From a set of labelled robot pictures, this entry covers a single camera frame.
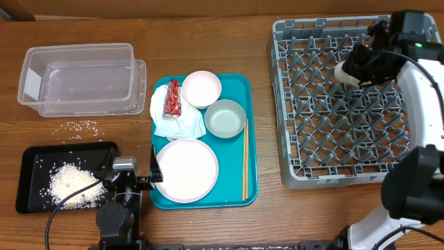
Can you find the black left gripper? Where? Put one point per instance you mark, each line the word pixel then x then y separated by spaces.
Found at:
pixel 148 182

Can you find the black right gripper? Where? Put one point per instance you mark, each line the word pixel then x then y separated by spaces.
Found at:
pixel 354 67

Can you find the white plastic cup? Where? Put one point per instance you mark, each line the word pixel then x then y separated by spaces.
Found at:
pixel 343 77

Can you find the grey plastic bowl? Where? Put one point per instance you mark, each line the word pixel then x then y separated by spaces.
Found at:
pixel 225 118

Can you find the wooden chopstick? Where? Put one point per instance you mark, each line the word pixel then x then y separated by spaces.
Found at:
pixel 247 165
pixel 244 162

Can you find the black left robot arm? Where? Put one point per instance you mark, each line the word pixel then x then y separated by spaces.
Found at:
pixel 119 218

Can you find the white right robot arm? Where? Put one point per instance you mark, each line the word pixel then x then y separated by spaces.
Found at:
pixel 412 196

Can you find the grey dishwasher rack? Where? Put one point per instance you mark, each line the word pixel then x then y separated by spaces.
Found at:
pixel 330 134

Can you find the pink round plate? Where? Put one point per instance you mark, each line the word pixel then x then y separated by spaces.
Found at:
pixel 190 170

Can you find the pile of white rice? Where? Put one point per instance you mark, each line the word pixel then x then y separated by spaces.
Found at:
pixel 67 179

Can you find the scattered rice grains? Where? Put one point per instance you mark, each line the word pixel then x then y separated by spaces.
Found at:
pixel 78 131

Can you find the crumpled white napkin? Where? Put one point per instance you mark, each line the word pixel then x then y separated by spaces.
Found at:
pixel 189 125

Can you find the red snack wrapper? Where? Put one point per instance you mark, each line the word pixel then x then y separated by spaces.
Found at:
pixel 172 104

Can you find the black tray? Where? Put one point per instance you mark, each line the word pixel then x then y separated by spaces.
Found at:
pixel 38 161

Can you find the clear plastic bin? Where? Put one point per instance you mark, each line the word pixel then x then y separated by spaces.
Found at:
pixel 82 79

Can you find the pink plastic bowl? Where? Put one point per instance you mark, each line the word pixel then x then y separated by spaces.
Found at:
pixel 201 89

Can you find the white label sticker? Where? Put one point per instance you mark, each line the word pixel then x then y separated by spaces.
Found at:
pixel 33 84

